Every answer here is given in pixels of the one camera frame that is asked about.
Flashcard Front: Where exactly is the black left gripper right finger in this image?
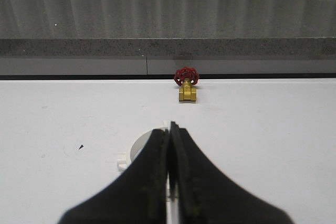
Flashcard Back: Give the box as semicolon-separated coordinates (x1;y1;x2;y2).
167;122;293;223

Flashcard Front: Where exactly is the grey stone counter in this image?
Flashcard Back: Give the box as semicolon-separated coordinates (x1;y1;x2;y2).
1;0;335;76

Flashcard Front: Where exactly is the brass valve with red handle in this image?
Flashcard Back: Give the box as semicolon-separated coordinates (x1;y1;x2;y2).
174;67;199;102

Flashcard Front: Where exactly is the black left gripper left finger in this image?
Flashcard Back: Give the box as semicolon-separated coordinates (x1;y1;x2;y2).
59;129;168;223

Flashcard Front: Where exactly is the white pipe clamp half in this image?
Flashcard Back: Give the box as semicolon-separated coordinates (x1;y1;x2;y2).
117;120;170;174

